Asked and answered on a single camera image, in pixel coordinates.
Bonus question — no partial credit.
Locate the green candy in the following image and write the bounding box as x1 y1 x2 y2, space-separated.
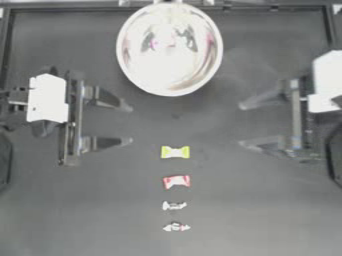
161 145 192 160

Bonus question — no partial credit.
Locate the red candy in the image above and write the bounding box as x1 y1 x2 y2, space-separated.
162 174 193 190

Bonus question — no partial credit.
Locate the black and white candy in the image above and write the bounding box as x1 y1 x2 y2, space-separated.
161 200 189 212
162 221 193 233

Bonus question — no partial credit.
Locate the steel bowl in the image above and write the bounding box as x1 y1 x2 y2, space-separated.
115 1 225 98

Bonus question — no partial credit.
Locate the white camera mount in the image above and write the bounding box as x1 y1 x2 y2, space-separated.
26 73 71 124
307 49 342 114

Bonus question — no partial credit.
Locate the black table frame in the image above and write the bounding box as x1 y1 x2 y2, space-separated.
0 0 342 193

